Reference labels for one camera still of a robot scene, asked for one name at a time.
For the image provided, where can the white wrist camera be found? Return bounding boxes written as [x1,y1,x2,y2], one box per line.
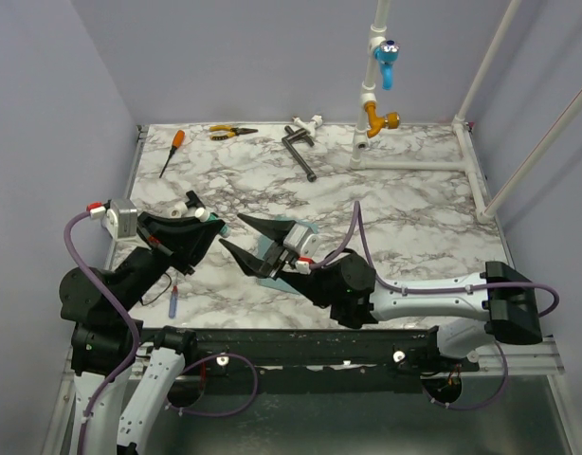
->
[86,198,138,242]
[282,222,320,275]

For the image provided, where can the white PVC coupling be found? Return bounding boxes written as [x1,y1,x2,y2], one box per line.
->
[169,201,189,218]

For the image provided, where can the yellow handled pliers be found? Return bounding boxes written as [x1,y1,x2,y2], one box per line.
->
[209,125,259,141]

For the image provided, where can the black T-shaped tool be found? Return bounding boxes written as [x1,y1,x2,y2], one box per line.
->
[185,191,205,211]

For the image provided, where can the white pipe fitting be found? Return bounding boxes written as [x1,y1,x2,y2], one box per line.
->
[292,114,323,137]

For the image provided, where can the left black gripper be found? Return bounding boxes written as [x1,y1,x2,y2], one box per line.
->
[116,209,226,314]

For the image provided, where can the orange tap valve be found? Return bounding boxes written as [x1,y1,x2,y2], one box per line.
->
[363,101,401,138]

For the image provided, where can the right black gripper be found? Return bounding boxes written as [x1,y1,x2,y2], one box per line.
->
[219,216,336,311]

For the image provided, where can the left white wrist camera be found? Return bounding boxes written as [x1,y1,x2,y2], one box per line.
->
[86,198,138,242]

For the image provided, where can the white PVC pipe frame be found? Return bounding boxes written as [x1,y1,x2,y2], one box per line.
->
[349,1,582,224]

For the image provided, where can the dark metal crank handle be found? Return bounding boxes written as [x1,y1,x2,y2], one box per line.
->
[282,125,317,182]

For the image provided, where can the orange handled screwdriver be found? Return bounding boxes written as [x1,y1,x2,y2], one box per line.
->
[159,130,186,178]

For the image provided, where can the blue tap valve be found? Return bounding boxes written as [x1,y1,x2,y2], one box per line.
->
[373,40,399,90]

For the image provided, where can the aluminium rail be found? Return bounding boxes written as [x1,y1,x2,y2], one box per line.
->
[63,336,565,380]

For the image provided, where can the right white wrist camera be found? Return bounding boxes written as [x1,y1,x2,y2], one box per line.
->
[282,222,320,275]

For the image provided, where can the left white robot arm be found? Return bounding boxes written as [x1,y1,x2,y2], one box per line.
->
[59,207,226,454]

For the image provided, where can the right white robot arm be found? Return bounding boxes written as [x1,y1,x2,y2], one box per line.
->
[221,215,543,372]

